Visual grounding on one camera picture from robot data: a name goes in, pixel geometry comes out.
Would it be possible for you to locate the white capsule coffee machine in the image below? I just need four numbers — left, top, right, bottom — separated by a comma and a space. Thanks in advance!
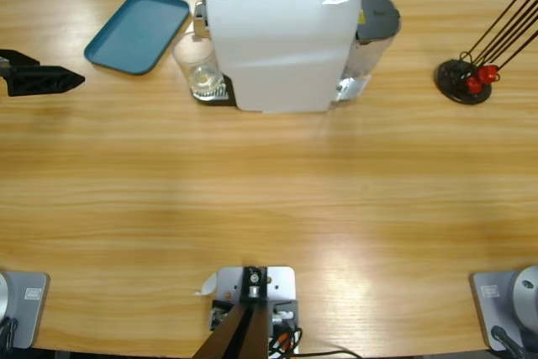
191, 0, 403, 115

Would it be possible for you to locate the white tape tab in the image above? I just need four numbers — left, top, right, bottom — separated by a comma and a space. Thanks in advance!
193, 272, 219, 297

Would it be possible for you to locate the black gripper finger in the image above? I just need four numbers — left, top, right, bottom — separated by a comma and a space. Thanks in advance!
0, 50, 41, 68
7, 65, 86, 98

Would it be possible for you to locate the black capsule holder with rods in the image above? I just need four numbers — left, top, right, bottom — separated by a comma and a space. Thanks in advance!
435, 0, 538, 106

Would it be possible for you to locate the metal drip tray grate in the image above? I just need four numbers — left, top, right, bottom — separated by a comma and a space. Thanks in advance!
191, 81, 236, 107

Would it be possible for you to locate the dark camera post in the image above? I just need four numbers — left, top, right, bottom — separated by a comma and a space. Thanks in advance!
191, 266, 270, 359

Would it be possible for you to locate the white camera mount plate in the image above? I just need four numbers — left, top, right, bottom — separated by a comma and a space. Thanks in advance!
209, 265, 303, 356

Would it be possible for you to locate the blue plastic tray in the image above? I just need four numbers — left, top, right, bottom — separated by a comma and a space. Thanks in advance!
83, 0, 193, 77

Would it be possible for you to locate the clear glass cup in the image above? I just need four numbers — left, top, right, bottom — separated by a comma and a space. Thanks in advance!
172, 33, 224, 98

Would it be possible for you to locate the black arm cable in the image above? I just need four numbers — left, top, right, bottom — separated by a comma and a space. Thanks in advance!
490, 325, 526, 359
0, 316, 20, 350

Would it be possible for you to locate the black mount cable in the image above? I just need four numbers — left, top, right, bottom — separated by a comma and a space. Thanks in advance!
268, 325, 362, 359

